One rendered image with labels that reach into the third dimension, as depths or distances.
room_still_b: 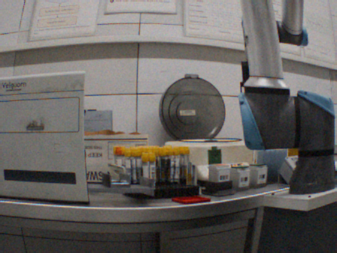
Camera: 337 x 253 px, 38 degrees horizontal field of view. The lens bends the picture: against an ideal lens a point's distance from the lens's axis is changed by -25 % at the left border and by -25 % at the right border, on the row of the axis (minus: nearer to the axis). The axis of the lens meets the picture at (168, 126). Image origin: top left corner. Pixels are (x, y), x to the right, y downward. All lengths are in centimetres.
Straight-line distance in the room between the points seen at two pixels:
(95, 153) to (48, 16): 59
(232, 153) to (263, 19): 69
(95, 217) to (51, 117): 24
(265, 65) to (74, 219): 54
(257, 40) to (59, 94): 45
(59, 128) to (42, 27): 73
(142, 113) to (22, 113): 88
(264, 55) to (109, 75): 91
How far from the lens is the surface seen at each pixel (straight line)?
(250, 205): 148
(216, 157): 157
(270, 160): 169
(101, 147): 164
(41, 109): 128
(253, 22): 122
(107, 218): 130
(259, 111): 119
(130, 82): 205
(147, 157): 147
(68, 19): 197
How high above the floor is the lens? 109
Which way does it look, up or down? 2 degrees down
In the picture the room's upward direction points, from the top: straight up
